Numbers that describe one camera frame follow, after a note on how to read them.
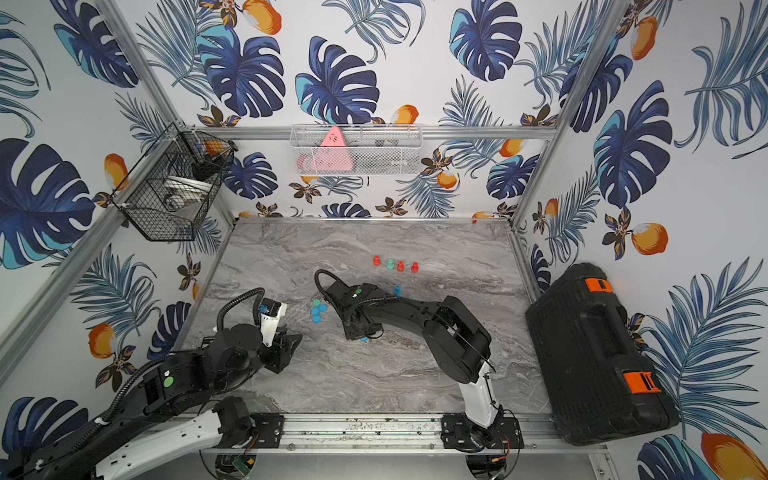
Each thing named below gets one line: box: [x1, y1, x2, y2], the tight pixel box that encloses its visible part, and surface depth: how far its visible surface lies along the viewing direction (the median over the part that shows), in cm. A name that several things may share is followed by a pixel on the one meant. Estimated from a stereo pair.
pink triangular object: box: [314, 126, 353, 171], surface depth 92 cm
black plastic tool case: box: [525, 262, 680, 446], surface depth 67 cm
